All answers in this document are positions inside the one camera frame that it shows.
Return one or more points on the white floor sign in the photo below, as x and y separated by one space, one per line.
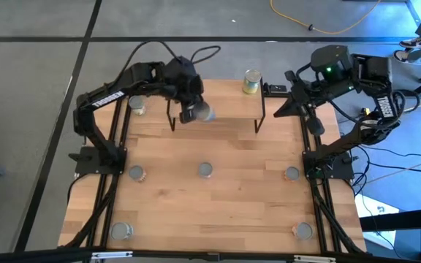
369 204

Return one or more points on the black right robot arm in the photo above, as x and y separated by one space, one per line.
384 106

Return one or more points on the teal salmon can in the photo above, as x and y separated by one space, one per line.
205 170

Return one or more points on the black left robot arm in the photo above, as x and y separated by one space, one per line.
86 120

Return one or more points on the silver frame bracket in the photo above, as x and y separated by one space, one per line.
112 255
314 259

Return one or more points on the silver can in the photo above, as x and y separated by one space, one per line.
121 231

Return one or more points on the black aluminium frame rail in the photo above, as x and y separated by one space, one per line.
316 204
110 204

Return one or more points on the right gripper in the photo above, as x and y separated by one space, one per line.
305 91

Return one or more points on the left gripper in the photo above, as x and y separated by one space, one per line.
190 93

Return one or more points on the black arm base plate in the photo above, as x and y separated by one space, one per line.
342 170
86 166

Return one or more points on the person's shoe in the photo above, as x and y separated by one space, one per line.
415 43
402 55

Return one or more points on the wooden shelf black legs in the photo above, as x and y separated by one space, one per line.
228 102

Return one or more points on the green can yellow face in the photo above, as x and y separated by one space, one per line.
136 103

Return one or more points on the black metal beam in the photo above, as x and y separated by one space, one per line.
408 219

